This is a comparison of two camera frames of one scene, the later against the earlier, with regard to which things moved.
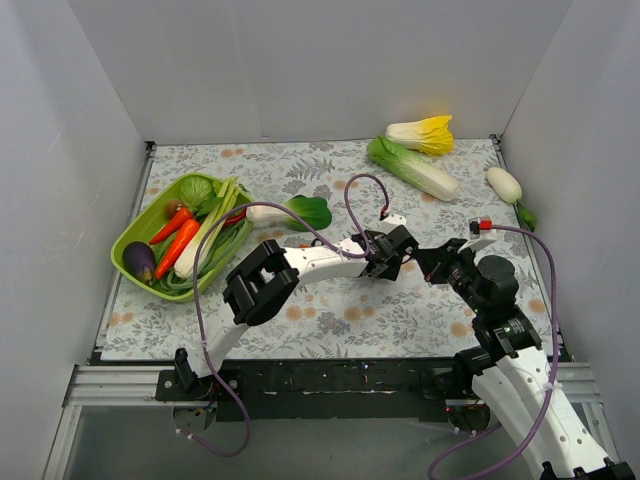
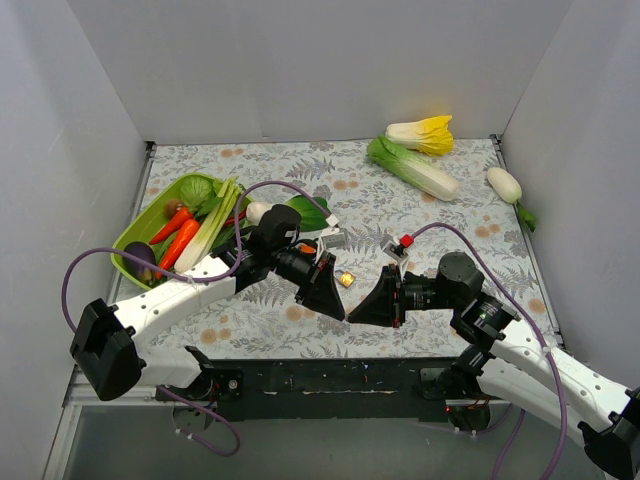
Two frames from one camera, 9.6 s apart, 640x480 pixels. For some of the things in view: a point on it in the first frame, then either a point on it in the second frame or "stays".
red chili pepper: (231, 220) stays
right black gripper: (447, 261) -> (395, 295)
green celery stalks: (222, 206) stays
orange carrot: (182, 214) stays
